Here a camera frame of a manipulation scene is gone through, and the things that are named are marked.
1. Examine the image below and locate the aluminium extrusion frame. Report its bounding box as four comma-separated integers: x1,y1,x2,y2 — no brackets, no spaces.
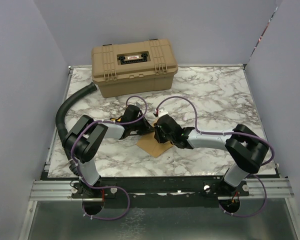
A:
29,66,296,240

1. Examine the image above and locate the brown paper envelope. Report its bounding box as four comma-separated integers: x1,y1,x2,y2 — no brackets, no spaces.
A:
136,132,173,158

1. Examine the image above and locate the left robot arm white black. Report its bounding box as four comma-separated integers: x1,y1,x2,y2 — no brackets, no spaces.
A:
62,104,155,198

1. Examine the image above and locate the black corrugated hose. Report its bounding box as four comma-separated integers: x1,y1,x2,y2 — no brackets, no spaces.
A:
55,82,98,141

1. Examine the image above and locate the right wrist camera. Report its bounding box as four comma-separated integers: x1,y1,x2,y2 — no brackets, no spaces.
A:
154,108,168,118

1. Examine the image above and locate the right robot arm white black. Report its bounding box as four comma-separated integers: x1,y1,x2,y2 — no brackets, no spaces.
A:
154,114,270,196

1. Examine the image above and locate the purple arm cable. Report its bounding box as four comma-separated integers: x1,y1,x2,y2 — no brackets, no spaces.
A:
70,95,148,221
156,96,276,218

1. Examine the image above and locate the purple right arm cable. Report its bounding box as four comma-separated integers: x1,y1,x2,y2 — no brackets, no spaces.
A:
156,96,276,218

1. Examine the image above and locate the tan plastic toolbox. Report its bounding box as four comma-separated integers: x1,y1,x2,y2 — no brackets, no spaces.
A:
91,38,179,98

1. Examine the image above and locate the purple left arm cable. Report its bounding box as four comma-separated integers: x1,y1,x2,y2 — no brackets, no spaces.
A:
70,95,148,221

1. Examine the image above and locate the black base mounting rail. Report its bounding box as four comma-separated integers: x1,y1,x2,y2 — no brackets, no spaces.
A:
31,176,249,210

